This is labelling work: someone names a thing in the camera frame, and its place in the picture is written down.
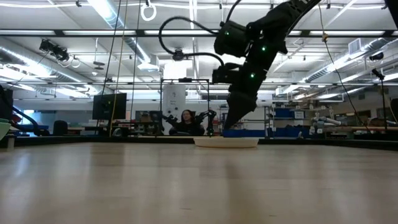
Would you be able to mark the black monitor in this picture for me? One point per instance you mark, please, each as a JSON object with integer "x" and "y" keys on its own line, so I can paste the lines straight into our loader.
{"x": 109, "y": 107}

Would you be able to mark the large dark green plate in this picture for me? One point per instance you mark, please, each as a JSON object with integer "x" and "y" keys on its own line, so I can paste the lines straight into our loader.
{"x": 3, "y": 120}

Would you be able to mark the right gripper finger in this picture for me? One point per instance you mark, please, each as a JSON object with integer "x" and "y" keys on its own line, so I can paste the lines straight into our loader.
{"x": 242, "y": 107}
{"x": 227, "y": 115}

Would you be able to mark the black overhead beam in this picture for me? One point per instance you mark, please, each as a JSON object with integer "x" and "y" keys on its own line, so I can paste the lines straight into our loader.
{"x": 140, "y": 32}
{"x": 93, "y": 84}

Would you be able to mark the black frame stand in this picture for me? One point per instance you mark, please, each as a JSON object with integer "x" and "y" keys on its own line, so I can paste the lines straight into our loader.
{"x": 185, "y": 80}

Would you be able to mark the silver ventilation duct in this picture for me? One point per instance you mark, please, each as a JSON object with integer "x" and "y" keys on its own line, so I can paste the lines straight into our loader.
{"x": 31, "y": 67}
{"x": 109, "y": 15}
{"x": 342, "y": 60}

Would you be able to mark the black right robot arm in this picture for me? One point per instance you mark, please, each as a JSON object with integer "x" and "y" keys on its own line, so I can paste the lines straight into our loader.
{"x": 273, "y": 21}

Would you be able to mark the black ceiling device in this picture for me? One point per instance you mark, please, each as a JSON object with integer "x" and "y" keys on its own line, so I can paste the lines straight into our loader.
{"x": 54, "y": 49}

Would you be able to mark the round black ceiling camera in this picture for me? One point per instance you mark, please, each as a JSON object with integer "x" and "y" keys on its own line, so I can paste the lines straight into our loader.
{"x": 178, "y": 55}

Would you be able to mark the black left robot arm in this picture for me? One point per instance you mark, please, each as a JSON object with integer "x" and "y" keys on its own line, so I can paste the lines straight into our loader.
{"x": 5, "y": 102}

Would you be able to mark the metal shelf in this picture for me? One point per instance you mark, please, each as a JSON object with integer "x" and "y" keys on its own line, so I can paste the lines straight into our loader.
{"x": 269, "y": 121}

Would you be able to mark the white board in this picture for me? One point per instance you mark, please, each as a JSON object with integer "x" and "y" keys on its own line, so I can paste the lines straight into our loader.
{"x": 174, "y": 99}

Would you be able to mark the white plastic plate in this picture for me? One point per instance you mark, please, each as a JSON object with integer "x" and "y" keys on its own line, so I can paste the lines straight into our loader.
{"x": 226, "y": 143}

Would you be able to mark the person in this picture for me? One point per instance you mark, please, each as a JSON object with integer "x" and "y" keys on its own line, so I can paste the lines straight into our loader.
{"x": 187, "y": 126}

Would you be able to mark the black background robot arm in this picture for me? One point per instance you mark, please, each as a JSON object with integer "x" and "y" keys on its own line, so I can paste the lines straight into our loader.
{"x": 169, "y": 119}
{"x": 210, "y": 116}

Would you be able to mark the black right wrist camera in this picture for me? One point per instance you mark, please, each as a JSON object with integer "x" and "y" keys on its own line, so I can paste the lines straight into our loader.
{"x": 222, "y": 76}

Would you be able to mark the large light green plate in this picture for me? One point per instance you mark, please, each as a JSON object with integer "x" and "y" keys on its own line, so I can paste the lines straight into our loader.
{"x": 3, "y": 129}

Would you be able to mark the black aluminium table frame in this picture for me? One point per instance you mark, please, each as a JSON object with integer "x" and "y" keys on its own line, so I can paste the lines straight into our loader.
{"x": 93, "y": 140}

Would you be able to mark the black microphone stand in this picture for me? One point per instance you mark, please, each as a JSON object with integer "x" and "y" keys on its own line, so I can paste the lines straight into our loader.
{"x": 384, "y": 102}

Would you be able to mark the blue storage bin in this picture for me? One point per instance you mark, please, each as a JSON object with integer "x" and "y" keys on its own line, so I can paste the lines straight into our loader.
{"x": 245, "y": 133}
{"x": 283, "y": 113}

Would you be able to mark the black office chair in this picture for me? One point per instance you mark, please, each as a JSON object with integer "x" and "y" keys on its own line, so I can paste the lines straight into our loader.
{"x": 60, "y": 128}

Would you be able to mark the black curved stand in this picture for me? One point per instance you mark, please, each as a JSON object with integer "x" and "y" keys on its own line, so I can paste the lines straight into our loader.
{"x": 29, "y": 119}

